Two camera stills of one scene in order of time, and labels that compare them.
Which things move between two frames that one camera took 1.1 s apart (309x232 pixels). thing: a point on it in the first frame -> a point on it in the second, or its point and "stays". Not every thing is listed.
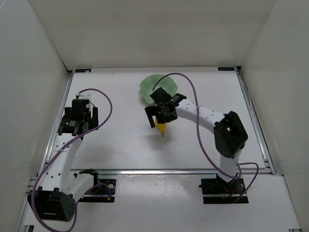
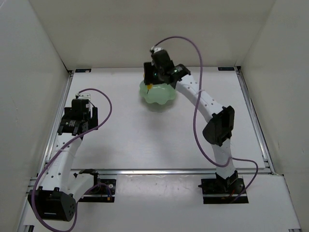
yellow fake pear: (161, 127) -> (149, 86)
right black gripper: (161, 116) -> (147, 74)
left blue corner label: (82, 70) stays
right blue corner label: (226, 69) stays
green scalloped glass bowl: (166, 83) stays
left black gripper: (78, 120) stays
